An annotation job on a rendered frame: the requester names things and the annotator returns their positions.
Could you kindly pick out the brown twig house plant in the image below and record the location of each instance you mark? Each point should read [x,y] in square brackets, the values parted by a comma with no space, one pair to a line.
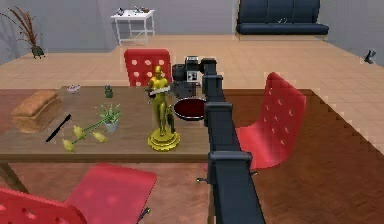
[28,30]

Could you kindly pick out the small green potted plant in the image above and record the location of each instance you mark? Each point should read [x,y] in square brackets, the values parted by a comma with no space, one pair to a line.
[111,118]

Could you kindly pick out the small dark green object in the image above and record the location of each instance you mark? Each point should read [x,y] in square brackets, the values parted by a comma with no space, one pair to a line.
[109,92]

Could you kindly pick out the yellow flowers with green stem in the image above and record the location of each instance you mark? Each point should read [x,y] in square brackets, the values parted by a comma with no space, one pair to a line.
[78,132]

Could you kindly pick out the dark blue sofa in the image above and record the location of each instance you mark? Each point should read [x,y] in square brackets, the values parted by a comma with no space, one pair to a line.
[281,20]

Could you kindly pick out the brown wooden table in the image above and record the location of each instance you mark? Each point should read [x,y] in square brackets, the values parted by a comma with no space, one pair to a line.
[133,143]

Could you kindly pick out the small pale bowl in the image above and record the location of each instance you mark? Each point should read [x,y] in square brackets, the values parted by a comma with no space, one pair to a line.
[73,88]

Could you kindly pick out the white side table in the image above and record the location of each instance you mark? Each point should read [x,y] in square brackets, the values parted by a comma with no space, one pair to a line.
[133,16]

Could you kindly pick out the brown bread loaf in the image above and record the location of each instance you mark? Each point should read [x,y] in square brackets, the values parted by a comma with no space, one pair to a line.
[35,111]

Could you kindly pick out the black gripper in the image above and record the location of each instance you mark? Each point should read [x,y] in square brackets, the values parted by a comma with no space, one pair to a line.
[180,87]

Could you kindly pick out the golden statue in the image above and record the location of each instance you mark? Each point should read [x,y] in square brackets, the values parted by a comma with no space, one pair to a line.
[161,110]

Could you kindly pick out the black knife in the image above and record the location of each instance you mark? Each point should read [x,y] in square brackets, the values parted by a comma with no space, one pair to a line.
[59,127]

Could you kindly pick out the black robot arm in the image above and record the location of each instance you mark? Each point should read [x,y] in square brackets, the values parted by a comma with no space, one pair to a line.
[226,173]

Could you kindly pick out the small grey object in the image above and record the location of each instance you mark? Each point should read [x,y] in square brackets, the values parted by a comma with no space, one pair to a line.
[370,57]

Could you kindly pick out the dark red bowl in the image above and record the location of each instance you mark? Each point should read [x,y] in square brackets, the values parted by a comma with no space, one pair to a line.
[190,109]

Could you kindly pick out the red chair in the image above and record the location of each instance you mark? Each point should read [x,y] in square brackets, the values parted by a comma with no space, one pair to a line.
[143,66]
[280,120]
[110,193]

